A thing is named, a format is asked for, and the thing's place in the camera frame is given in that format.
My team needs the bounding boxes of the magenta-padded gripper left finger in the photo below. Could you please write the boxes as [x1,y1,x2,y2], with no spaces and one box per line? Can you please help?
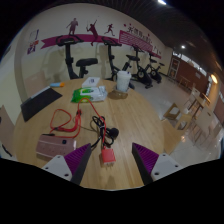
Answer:
[41,142,93,186]

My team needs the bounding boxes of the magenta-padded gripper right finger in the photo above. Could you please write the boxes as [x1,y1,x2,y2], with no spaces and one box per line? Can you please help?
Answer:
[131,142,183,186]

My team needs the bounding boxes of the red charger block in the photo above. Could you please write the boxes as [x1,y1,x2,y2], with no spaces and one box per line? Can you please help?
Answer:
[100,146,117,165]

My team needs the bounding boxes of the red charging cable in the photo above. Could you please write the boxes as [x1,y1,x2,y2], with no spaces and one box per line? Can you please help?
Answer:
[49,97,108,150]

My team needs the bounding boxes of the green wet wipes pack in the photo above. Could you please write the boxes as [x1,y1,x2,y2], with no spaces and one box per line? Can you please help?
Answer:
[70,85,109,104]

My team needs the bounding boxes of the black flat pad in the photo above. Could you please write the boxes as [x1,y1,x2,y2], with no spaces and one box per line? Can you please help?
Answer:
[20,86,64,123]

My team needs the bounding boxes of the group of chairs and tables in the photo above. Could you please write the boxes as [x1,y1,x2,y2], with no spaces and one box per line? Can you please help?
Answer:
[162,85,224,143]

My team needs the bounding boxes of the round wooden coaster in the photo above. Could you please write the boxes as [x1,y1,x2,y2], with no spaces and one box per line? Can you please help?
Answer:
[107,88,129,100]

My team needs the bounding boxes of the blue and orange marker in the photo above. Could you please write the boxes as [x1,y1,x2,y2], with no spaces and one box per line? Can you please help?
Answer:
[49,81,66,89]

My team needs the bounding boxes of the small white box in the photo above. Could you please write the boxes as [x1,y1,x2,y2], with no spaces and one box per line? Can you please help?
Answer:
[81,76,101,89]

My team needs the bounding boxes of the white cup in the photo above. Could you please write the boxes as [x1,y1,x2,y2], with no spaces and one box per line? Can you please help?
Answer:
[115,70,132,94]

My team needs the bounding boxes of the black exercise bike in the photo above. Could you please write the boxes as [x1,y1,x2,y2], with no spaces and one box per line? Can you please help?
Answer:
[101,36,136,90]
[124,44,155,90]
[55,34,100,81]
[144,51,166,85]

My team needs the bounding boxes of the ceiling lights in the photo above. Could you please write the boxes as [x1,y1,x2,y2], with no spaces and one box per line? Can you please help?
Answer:
[157,0,219,84]

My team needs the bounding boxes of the black cable with plug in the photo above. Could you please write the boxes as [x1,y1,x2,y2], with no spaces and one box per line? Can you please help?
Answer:
[91,115,121,148]

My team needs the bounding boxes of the wall posters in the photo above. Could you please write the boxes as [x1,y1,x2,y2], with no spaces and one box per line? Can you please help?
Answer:
[26,28,41,55]

